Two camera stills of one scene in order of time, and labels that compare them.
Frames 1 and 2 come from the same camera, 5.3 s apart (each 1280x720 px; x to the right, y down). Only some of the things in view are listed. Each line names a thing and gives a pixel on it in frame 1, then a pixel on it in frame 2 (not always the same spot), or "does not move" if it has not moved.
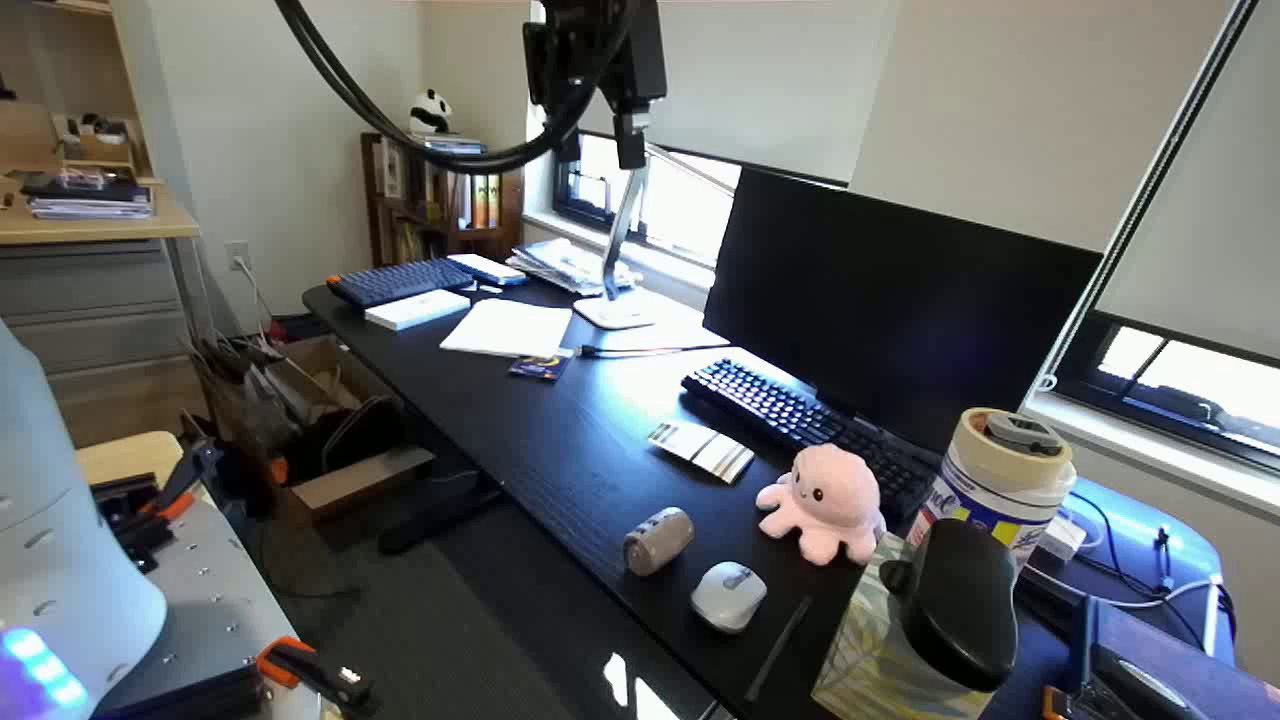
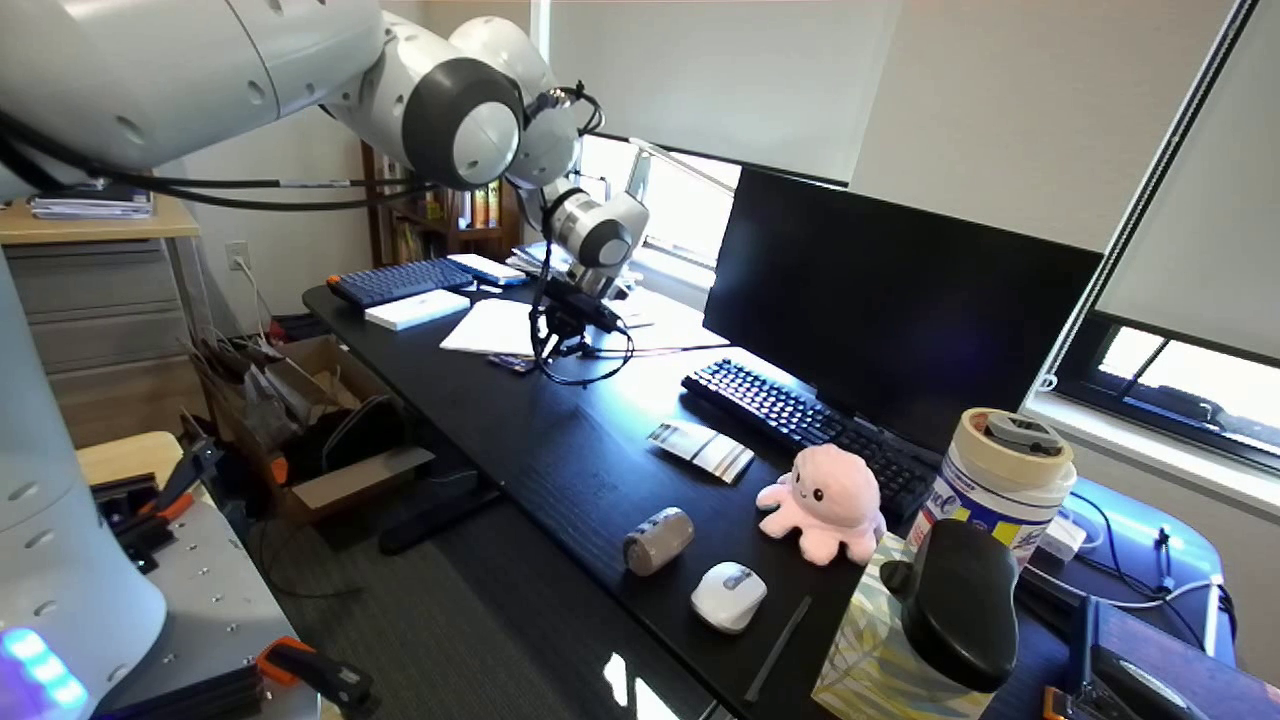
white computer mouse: x=729 y=595 does not move
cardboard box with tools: x=294 y=411 does not move
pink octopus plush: x=830 y=500 does not move
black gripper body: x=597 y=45 → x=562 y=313
